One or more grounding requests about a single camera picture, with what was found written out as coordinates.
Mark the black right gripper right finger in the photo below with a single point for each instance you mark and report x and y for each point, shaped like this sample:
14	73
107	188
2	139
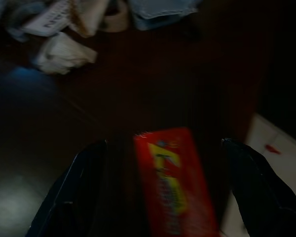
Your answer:
261	197

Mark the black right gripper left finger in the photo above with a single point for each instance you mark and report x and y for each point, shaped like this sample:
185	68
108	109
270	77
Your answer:
71	202

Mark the red yellow-lettered snack wrapper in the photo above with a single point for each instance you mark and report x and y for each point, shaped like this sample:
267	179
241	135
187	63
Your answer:
170	177

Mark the crumpled white paper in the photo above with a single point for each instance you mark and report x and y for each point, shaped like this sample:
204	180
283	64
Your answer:
64	51

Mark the white printed paper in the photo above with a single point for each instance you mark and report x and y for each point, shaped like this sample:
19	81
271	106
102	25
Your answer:
49	22

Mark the brown and white wrapper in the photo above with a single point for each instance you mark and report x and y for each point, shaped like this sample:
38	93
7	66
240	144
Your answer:
88	17

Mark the beige tape roll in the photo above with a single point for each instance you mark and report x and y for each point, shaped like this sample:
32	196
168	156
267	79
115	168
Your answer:
118	22

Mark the pale blue plastic bag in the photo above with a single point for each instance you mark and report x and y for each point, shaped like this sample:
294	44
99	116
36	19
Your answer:
160	12

